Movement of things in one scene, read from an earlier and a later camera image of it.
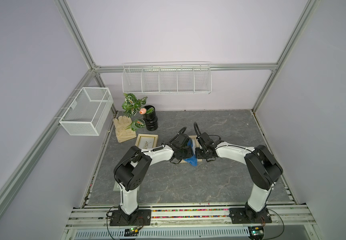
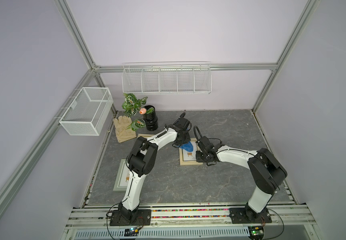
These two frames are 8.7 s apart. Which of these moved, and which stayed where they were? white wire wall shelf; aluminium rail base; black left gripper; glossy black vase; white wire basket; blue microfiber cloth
Moved: blue microfiber cloth; black left gripper
Stayed: white wire basket; glossy black vase; white wire wall shelf; aluminium rail base
